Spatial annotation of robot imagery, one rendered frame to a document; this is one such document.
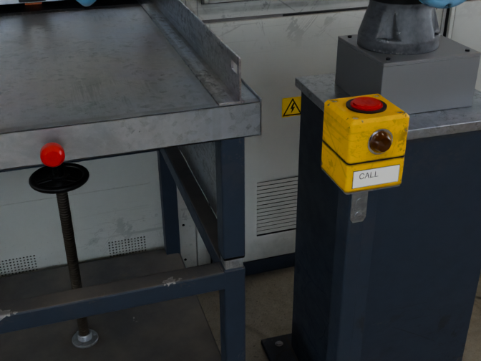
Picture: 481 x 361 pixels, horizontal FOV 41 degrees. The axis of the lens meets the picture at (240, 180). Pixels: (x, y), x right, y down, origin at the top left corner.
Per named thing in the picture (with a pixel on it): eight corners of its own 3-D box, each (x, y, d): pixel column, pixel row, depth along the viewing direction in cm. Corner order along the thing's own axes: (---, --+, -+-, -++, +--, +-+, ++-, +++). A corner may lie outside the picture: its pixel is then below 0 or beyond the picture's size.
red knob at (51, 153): (66, 167, 86) (64, 146, 84) (42, 171, 85) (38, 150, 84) (64, 154, 90) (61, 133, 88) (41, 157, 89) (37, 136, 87)
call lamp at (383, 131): (396, 156, 77) (399, 130, 75) (371, 160, 76) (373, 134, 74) (390, 152, 78) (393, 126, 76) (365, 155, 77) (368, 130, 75)
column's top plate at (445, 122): (428, 71, 143) (429, 62, 142) (521, 124, 116) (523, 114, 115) (294, 85, 135) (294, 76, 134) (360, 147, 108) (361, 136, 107)
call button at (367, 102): (387, 117, 78) (389, 105, 77) (358, 121, 77) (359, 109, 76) (372, 106, 81) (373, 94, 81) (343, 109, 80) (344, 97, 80)
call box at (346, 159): (402, 187, 81) (412, 112, 76) (345, 197, 79) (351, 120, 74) (372, 160, 88) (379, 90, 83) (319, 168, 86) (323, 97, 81)
